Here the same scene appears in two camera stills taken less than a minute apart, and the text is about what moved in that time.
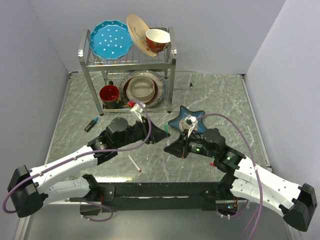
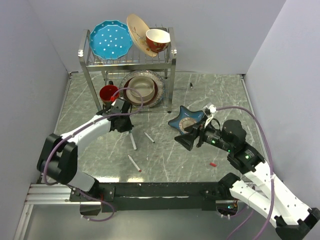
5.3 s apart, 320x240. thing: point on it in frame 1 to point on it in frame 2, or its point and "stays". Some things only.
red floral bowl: [157, 40] stays
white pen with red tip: [137, 168] stays
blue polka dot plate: [111, 39] stays
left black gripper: [157, 134] to [128, 126]
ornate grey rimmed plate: [161, 86] stays
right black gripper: [176, 148] to [186, 140]
